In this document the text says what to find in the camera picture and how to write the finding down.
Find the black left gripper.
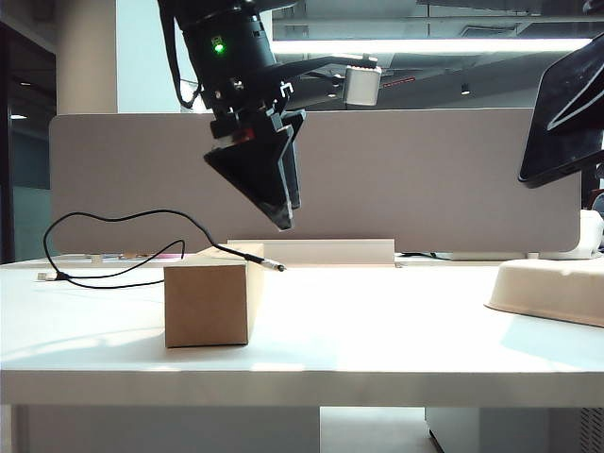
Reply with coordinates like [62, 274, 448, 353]
[200, 63, 308, 231]

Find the black charging cable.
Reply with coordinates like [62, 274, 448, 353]
[42, 210, 288, 290]

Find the black smartphone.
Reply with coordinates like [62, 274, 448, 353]
[516, 33, 604, 190]

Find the grey fabric desk divider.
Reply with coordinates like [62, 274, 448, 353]
[49, 109, 585, 256]

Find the brown cardboard box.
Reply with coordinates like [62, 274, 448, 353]
[163, 243, 265, 349]

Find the long ceiling light strip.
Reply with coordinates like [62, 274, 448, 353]
[272, 39, 592, 55]

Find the ceiling air vent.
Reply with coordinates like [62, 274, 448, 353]
[460, 24, 518, 39]

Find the white paper pulp tray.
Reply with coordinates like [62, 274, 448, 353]
[484, 258, 604, 329]

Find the black background monitor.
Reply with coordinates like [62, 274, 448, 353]
[581, 169, 596, 210]

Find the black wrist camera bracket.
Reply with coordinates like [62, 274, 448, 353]
[271, 52, 378, 98]

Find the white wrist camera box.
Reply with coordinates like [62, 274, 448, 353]
[343, 63, 382, 107]

